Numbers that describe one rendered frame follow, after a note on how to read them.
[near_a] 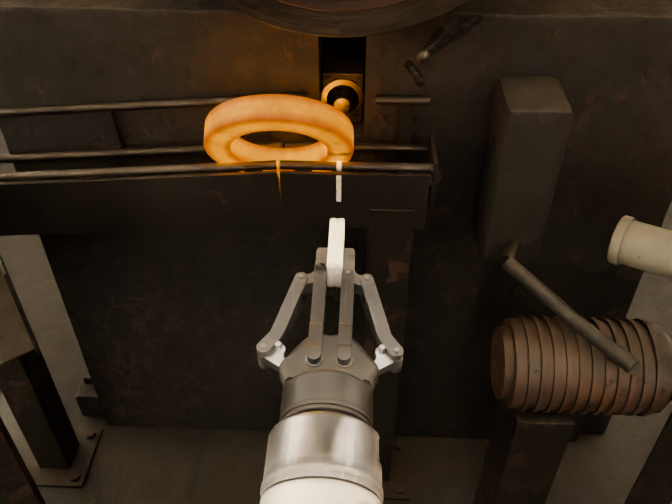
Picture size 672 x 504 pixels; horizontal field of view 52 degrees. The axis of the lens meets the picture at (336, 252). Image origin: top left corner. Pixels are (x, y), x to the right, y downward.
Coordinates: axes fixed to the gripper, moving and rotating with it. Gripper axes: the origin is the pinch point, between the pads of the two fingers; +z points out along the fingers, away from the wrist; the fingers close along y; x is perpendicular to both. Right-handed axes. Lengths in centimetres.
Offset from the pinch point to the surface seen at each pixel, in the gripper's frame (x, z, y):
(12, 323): -13.6, 0.3, -37.7
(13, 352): -13.3, -4.0, -35.9
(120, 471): -76, 13, -43
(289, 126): 3.9, 15.8, -5.9
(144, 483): -76, 11, -37
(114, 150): -8.0, 26.3, -31.5
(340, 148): -1.3, 18.9, -0.2
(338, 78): -0.5, 33.4, -1.0
